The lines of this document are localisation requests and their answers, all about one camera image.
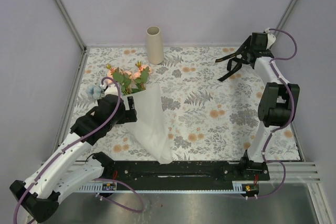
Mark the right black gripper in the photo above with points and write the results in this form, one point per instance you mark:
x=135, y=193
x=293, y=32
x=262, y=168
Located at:
x=267, y=51

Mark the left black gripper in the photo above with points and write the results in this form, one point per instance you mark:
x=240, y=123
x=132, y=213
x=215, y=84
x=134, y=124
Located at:
x=128, y=115

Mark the black ribbon with gold lettering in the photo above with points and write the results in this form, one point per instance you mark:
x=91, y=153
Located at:
x=235, y=60

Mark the artificial flower bouquet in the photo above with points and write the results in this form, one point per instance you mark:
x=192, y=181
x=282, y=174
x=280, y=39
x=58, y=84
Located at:
x=127, y=81

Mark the white wrapping paper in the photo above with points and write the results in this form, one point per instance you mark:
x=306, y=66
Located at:
x=150, y=129

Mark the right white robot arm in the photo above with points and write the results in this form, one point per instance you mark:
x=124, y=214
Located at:
x=277, y=105

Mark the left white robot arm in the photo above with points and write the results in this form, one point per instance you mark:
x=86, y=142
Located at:
x=42, y=192

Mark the beige ceramic vase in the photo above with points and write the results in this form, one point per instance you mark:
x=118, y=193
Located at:
x=154, y=45

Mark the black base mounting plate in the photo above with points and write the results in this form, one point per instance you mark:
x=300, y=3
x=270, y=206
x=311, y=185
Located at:
x=126, y=171

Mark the aluminium frame rail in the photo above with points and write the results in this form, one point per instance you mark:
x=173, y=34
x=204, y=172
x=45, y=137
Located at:
x=66, y=116

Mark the white slotted cable duct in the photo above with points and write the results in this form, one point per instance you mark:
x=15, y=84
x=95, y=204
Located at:
x=172, y=185

